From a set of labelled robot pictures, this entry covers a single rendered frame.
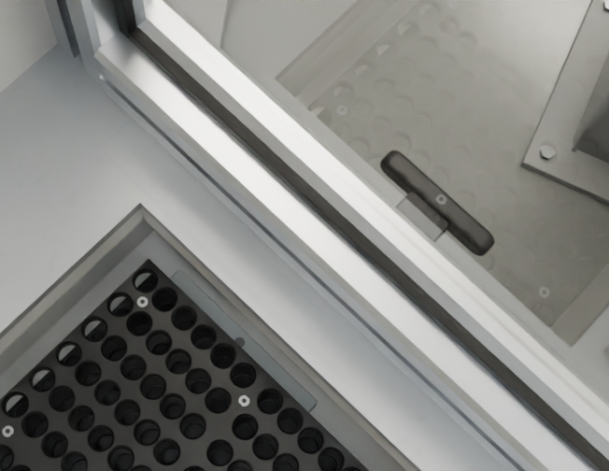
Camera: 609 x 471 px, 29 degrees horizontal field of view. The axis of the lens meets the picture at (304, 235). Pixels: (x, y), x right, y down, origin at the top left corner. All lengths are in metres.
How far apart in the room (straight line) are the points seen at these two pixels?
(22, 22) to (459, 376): 0.26
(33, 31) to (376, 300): 0.21
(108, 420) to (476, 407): 0.19
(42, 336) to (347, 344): 0.20
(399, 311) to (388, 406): 0.06
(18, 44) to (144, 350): 0.16
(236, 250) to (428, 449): 0.13
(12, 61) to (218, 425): 0.21
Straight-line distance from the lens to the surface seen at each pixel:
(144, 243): 0.69
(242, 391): 0.60
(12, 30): 0.57
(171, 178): 0.58
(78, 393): 0.61
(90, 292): 0.68
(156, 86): 0.55
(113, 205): 0.58
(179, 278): 0.67
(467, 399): 0.52
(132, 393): 0.60
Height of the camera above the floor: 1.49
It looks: 73 degrees down
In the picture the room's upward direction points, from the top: 11 degrees clockwise
